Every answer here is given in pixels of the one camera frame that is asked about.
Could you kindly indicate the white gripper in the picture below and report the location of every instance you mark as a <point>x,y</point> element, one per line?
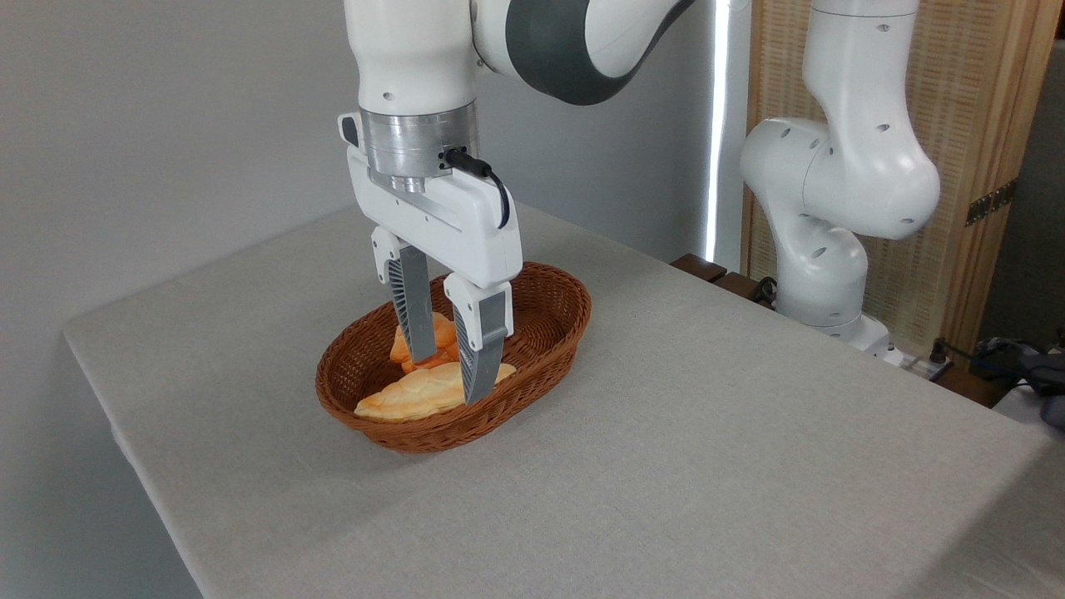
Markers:
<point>466,229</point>

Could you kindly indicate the orange croissant bread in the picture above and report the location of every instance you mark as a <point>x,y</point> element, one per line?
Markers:
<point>442,333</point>

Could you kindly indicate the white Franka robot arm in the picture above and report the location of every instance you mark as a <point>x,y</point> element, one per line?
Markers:
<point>832,166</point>

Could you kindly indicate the long pale bread loaf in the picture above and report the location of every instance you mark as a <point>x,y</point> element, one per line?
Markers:
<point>408,399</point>

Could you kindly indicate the brown wicker basket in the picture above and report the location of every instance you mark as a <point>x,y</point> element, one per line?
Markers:
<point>537,333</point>

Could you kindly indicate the brown wooden block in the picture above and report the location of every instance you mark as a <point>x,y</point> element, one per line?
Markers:
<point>740,285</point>
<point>697,267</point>

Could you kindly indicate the grey tablecloth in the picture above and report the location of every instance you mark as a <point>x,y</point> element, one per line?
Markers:
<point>666,466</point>

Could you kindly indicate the white power strip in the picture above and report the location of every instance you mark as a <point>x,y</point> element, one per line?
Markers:
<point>919,366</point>

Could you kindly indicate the wooden folding screen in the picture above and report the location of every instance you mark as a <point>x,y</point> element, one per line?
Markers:
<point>957,100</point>

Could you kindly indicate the metal screen hinge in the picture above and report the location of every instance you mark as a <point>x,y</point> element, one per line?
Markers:
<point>990,202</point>

